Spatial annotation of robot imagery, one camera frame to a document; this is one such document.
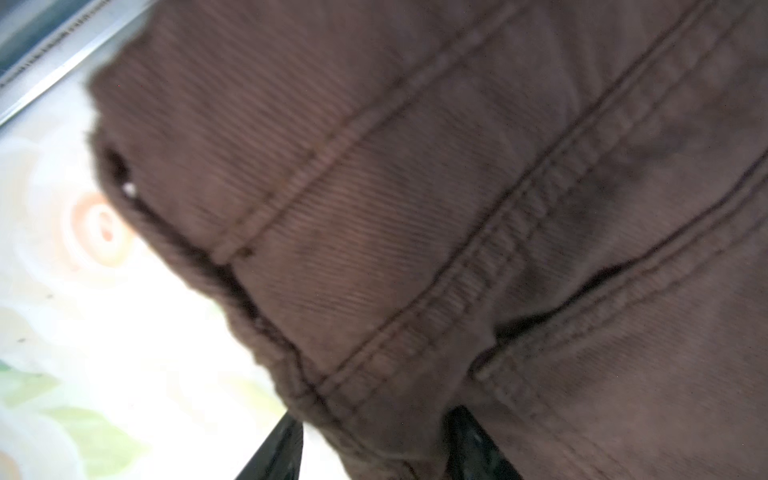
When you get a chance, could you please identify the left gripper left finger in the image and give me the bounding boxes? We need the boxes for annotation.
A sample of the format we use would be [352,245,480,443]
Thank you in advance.
[236,413,304,480]

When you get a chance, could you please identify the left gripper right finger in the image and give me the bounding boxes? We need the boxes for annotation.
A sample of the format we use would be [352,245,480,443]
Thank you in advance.
[445,406,522,480]

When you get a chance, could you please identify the brown trousers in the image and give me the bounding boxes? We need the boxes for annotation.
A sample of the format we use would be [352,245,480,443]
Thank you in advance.
[90,1,767,479]

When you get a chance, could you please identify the left aluminium side rail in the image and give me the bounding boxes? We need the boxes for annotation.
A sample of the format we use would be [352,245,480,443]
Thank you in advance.
[1,1,153,125]

